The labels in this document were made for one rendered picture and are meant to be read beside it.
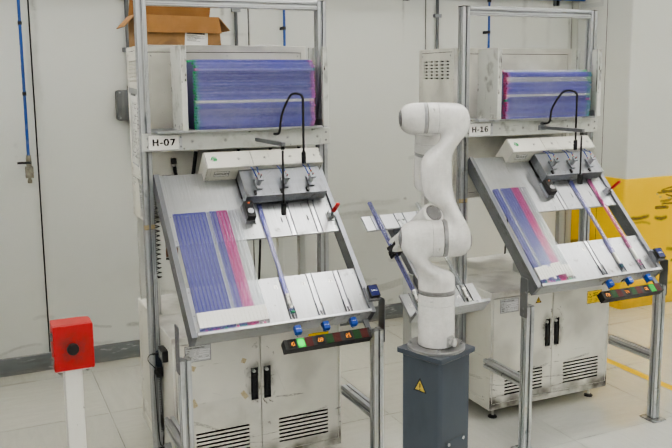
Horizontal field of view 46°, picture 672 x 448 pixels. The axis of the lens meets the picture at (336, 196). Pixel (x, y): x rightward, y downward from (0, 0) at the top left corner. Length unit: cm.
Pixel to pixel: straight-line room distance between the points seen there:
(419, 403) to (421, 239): 55
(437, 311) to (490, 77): 148
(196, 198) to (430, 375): 113
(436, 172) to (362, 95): 255
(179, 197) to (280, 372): 81
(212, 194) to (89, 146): 155
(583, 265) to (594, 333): 58
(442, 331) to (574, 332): 150
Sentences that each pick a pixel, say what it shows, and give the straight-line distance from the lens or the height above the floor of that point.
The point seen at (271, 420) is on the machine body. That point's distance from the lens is 333.
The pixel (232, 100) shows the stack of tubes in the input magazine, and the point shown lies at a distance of 316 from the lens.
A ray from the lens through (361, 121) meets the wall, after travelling 506.
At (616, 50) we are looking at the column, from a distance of 573.
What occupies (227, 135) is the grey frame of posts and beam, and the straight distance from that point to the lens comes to 318.
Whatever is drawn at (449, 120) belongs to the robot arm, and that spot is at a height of 144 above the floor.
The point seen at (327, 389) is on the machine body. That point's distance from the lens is 338.
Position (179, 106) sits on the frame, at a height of 148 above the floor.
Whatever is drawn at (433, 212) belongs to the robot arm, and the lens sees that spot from 283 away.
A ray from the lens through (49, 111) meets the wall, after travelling 454.
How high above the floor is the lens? 157
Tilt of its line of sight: 8 degrees down
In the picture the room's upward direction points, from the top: 1 degrees counter-clockwise
